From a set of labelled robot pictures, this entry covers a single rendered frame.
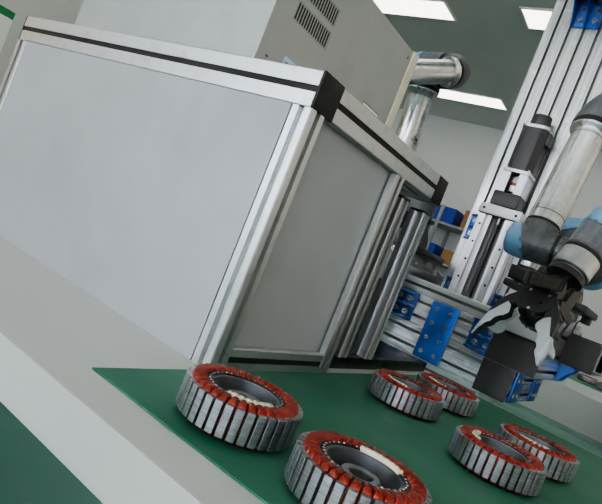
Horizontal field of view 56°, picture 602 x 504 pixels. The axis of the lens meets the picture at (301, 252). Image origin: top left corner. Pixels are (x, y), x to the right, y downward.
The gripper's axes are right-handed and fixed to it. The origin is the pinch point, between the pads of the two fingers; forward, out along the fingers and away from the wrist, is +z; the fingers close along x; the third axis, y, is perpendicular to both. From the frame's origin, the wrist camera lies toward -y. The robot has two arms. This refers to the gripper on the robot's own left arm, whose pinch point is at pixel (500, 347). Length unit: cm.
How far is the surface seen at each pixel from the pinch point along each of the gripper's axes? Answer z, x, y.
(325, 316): 19.6, 3.6, -32.0
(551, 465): 15.1, -23.5, -8.3
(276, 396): 33, -20, -49
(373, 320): 11.8, 12.7, -15.7
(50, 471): 95, 100, 7
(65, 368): 43, -13, -63
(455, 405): 14.5, -3.6, -4.7
